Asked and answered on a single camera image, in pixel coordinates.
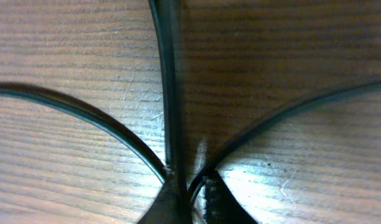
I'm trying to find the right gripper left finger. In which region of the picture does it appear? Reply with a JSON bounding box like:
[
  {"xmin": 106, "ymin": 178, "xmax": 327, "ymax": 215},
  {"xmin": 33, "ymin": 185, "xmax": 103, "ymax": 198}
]
[{"xmin": 137, "ymin": 172, "xmax": 191, "ymax": 224}]

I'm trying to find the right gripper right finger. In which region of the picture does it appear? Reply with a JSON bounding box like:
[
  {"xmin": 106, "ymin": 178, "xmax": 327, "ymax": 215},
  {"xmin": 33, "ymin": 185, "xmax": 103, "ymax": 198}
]
[{"xmin": 204, "ymin": 171, "xmax": 258, "ymax": 224}]

